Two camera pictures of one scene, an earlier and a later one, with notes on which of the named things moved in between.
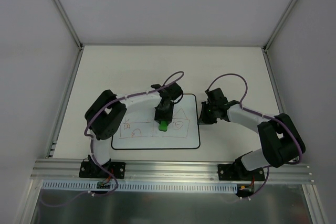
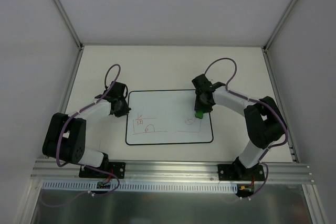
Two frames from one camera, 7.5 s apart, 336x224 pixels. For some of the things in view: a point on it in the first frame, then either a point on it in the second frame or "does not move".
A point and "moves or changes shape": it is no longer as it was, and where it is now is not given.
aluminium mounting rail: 53,170 does not move
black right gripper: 205,114 → 200,106
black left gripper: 163,115 → 121,109
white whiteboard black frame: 137,129 moves or changes shape
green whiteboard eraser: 163,126 moves or changes shape
